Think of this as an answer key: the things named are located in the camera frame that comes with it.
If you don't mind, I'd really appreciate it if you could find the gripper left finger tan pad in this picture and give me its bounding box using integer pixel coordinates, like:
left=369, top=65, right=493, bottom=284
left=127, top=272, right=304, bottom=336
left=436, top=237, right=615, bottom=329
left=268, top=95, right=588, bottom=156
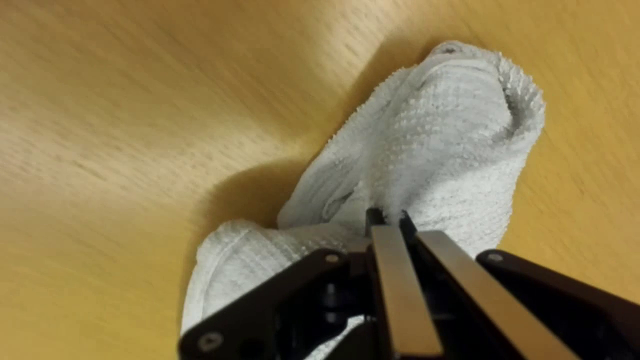
left=364, top=206, right=446, bottom=360

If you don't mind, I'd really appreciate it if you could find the white terry towel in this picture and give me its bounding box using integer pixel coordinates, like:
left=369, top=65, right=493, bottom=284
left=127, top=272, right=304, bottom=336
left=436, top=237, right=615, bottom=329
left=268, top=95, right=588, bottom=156
left=179, top=38, right=549, bottom=360

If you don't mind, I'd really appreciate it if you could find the gripper right finger tan pad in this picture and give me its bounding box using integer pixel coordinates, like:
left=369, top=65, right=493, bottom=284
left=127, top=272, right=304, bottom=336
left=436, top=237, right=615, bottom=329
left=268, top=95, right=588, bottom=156
left=399, top=209, right=583, bottom=360

